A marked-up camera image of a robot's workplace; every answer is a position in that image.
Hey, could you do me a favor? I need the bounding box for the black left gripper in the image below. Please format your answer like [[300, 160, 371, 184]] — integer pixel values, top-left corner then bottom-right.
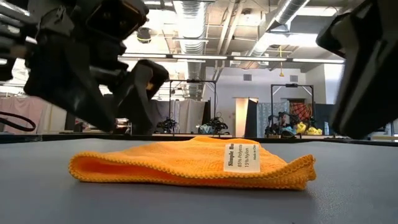
[[0, 0, 170, 132]]

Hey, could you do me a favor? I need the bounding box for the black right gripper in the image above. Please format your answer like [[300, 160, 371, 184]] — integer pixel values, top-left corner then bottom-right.
[[315, 0, 398, 140]]

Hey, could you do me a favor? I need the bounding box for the orange microfibre towel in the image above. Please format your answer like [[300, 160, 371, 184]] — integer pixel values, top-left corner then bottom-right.
[[68, 136, 317, 191]]

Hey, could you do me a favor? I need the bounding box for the small black background robot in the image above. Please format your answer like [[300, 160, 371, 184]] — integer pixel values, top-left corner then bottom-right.
[[198, 116, 229, 135], [157, 116, 178, 134], [266, 111, 296, 138]]

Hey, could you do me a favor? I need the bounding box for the white curtain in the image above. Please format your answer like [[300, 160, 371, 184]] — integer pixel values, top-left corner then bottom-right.
[[178, 98, 208, 134]]

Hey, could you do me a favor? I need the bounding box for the pink curtain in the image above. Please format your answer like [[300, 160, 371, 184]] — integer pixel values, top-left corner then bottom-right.
[[0, 95, 52, 135]]

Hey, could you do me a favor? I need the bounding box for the ceiling light strip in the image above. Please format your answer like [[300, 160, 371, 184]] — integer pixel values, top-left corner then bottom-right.
[[120, 52, 231, 62], [233, 55, 345, 65]]

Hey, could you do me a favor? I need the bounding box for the red net cloth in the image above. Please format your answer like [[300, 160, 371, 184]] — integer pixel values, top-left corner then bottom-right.
[[290, 102, 313, 123]]

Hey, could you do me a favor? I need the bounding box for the yellow cloth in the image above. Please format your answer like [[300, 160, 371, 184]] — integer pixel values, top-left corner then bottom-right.
[[295, 121, 323, 136]]

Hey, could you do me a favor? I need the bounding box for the lit white panel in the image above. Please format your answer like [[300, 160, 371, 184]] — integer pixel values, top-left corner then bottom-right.
[[235, 97, 259, 138]]

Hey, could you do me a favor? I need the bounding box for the grey-blue table mat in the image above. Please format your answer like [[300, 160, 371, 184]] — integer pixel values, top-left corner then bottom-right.
[[0, 138, 398, 224]]

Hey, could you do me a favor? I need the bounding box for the black cable loop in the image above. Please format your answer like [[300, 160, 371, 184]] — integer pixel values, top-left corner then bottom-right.
[[0, 111, 37, 133]]

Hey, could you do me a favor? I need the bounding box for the black table frame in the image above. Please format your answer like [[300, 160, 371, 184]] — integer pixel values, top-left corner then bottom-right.
[[0, 132, 398, 147]]

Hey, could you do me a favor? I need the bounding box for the black frame stand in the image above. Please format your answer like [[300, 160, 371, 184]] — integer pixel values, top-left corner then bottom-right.
[[270, 83, 315, 138], [169, 79, 218, 135]]

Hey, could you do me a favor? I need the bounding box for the black ceiling dome camera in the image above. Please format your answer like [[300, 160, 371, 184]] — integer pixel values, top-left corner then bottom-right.
[[136, 27, 152, 44]]

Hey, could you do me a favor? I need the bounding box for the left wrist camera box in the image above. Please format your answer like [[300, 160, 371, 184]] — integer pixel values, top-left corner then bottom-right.
[[85, 0, 150, 43]]

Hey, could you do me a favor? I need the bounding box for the wide silver ceiling duct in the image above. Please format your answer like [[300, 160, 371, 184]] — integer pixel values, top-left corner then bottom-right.
[[172, 0, 208, 100]]

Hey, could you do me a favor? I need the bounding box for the slim silver ceiling duct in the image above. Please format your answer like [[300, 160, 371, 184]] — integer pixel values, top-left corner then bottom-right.
[[248, 0, 312, 57]]

